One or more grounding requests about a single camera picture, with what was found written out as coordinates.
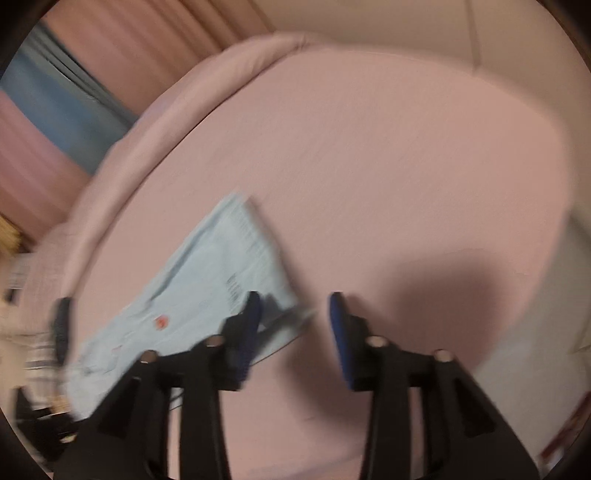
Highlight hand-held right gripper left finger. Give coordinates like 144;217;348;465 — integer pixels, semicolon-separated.
58;291;264;480

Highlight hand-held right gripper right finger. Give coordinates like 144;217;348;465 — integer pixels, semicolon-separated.
328;292;541;480

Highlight light blue pants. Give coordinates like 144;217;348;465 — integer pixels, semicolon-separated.
65;193;319;421

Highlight pink duvet roll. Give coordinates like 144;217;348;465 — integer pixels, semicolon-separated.
28;34;580;480

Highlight black object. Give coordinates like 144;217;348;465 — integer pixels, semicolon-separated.
50;298;75;365

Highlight blue curtain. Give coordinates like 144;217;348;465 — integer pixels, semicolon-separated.
0;23;139;176

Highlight pink curtain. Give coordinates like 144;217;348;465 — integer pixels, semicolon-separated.
0;0;273;241

